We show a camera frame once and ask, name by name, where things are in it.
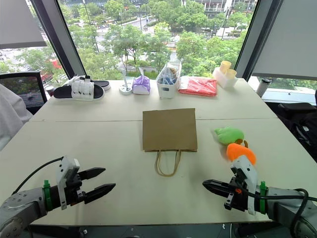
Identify brown paper bag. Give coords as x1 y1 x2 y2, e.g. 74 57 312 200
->
142 108 198 178

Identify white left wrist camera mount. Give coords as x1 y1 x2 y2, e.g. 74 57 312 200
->
55 156 81 211

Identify person in white clothing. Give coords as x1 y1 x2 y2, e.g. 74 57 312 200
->
0 83 34 151

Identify white cup holder box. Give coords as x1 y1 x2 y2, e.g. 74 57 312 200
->
212 66 239 89

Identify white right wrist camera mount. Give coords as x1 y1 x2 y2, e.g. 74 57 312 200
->
230 154 259 216

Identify green right wrist clamp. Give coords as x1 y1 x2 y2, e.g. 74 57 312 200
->
259 180 268 215

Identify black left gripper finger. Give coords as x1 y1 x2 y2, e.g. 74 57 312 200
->
78 167 106 181
83 183 116 205

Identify white plastic basket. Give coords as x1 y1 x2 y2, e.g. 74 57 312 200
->
156 59 182 99

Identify clear bags in basket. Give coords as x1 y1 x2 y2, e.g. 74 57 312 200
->
158 63 181 85

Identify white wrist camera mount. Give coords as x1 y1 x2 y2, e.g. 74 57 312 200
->
55 156 81 211
230 154 259 216

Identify white stand with round base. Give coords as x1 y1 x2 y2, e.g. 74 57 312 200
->
118 69 134 96

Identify white tumbler with black lid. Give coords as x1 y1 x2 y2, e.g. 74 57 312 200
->
256 77 272 98

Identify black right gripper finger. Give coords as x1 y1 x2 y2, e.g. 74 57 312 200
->
203 184 231 199
202 179 232 188

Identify grey roller blind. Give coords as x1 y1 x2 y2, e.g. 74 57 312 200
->
251 0 317 81
0 0 48 50

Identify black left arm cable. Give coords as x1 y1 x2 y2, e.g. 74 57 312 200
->
11 156 64 195

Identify black slipper with white strap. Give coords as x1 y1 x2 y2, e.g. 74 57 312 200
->
53 75 106 101

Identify green plush toy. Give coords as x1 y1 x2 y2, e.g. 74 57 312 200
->
213 126 245 146

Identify purple tissue pack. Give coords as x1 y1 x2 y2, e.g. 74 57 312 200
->
131 67 151 96

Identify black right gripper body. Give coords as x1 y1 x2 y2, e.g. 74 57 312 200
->
224 176 250 212

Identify black slipper with white sole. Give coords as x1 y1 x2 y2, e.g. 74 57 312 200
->
91 80 111 91

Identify black mesh office chair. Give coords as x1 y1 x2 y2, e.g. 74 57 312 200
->
0 71 48 115

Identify orange plush toy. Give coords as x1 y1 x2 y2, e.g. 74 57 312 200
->
226 140 258 166

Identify red cloth in plastic wrap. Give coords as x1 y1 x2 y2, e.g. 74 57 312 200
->
178 76 218 98

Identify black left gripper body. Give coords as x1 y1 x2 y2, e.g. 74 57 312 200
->
64 171 87 206

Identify green left wrist clamp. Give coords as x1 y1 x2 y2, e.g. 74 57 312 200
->
42 179 53 212

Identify green wrist clamp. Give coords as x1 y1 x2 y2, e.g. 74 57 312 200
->
259 180 268 215
42 179 53 212

